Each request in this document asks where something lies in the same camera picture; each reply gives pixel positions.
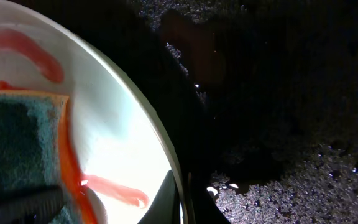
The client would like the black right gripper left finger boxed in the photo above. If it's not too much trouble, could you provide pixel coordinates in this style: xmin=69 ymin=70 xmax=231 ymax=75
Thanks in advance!
xmin=138 ymin=170 xmax=180 ymax=224

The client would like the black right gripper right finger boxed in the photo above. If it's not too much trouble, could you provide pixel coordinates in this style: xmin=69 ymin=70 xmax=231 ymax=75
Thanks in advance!
xmin=188 ymin=172 xmax=230 ymax=224

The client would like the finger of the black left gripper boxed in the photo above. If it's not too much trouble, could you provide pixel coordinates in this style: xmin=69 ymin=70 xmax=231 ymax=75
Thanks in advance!
xmin=0 ymin=174 xmax=66 ymax=223

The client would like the green orange sponge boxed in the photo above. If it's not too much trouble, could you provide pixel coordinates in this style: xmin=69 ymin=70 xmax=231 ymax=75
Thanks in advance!
xmin=0 ymin=90 xmax=98 ymax=223

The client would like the mint green plate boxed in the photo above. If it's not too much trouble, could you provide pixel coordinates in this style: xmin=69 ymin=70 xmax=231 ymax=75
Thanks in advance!
xmin=0 ymin=1 xmax=189 ymax=223

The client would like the round black tray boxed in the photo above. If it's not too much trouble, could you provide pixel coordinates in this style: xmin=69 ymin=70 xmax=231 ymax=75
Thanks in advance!
xmin=22 ymin=1 xmax=358 ymax=223

